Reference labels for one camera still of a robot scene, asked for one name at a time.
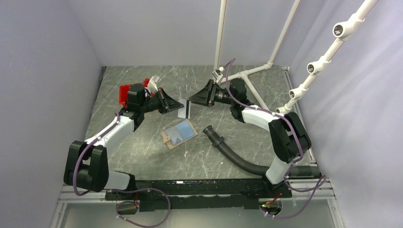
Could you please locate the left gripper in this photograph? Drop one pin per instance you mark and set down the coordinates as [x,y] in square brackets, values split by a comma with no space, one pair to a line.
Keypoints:
[167,103]

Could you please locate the white PVC pipe frame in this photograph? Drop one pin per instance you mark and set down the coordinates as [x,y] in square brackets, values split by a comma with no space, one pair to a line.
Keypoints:
[282,26]

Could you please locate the red plastic bin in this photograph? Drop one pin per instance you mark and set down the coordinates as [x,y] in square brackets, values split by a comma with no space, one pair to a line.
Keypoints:
[123,91]

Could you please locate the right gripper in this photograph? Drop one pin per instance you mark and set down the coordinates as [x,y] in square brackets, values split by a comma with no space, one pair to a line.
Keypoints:
[206,96]

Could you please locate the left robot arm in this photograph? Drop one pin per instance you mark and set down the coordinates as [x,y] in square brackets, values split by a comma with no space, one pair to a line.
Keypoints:
[87,161]

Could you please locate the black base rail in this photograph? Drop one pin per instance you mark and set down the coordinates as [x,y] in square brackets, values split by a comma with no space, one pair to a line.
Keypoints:
[154,195]

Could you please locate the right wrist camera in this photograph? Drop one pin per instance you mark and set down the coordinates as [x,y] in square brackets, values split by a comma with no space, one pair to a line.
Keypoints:
[218,75]

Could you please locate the tan leather card holder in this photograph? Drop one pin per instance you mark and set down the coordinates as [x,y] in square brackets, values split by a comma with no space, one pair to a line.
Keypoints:
[187,132]

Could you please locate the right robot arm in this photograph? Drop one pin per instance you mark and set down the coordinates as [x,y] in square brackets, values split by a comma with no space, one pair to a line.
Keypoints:
[289,138]

